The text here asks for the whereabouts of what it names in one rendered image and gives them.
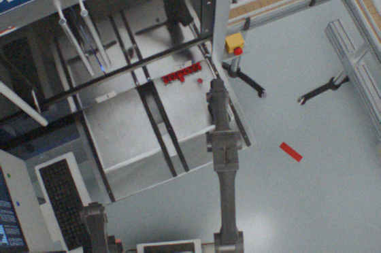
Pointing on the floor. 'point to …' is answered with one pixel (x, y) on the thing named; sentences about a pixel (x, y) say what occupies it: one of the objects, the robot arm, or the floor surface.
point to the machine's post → (221, 11)
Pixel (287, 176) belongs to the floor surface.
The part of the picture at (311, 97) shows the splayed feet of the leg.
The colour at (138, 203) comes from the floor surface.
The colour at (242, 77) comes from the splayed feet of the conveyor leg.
